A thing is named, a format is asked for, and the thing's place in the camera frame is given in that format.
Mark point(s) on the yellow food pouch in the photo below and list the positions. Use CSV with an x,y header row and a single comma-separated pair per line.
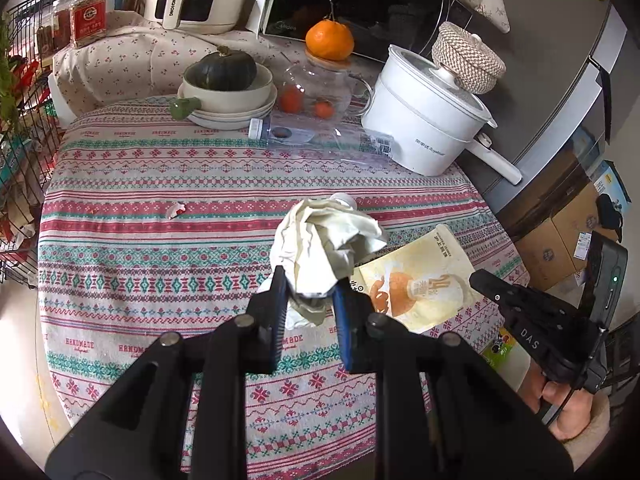
x,y
422,284

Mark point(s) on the white plastic trash bin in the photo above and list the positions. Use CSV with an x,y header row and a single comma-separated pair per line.
x,y
514,367

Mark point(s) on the black microwave oven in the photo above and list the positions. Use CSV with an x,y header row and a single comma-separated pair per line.
x,y
375,24

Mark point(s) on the white electric cooking pot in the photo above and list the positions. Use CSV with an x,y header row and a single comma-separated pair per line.
x,y
430,118

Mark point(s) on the patterned handmade tablecloth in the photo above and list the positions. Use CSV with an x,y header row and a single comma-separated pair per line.
x,y
114,273

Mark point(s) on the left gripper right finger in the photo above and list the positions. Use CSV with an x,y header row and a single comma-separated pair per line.
x,y
441,412

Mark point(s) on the small red white scrap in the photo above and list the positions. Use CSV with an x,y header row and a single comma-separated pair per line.
x,y
174,210

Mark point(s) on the cardboard box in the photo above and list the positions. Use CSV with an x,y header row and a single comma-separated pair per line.
x,y
579,216
550,254

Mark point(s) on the dark green pumpkin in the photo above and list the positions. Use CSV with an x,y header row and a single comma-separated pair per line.
x,y
224,70

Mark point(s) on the orange mandarin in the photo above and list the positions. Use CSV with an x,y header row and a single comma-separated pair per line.
x,y
330,40

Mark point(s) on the person's right hand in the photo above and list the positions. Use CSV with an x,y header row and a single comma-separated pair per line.
x,y
574,407

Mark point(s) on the red labelled jar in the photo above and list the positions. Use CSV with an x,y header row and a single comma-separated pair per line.
x,y
87,21

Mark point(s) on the grey refrigerator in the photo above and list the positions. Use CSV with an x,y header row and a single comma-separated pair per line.
x,y
554,54

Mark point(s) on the dotted white cloth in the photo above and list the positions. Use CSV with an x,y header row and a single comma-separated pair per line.
x,y
137,58

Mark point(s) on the green onion rings bag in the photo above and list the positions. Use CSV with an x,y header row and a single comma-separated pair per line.
x,y
498,350

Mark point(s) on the cream bowl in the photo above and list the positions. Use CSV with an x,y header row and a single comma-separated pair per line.
x,y
227,101

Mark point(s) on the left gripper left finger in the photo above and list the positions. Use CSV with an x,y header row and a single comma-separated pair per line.
x,y
178,411

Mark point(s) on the glass jar with fruit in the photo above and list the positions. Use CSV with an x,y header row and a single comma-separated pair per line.
x,y
321,90

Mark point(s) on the black wire rack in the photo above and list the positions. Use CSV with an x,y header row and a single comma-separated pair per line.
x,y
30,135

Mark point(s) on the lower cardboard box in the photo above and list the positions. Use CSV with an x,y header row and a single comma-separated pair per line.
x,y
550,254

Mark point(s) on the cream paper wrapper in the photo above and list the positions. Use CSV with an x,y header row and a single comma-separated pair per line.
x,y
317,244

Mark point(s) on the clear plastic water bottle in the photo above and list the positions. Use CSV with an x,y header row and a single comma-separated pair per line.
x,y
349,142

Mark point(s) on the white plate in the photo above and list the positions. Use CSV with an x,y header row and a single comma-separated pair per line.
x,y
233,121

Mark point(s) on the black cap on box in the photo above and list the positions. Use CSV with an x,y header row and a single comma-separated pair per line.
x,y
609,217

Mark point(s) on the upper cardboard box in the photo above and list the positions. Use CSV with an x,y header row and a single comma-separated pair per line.
x,y
579,216

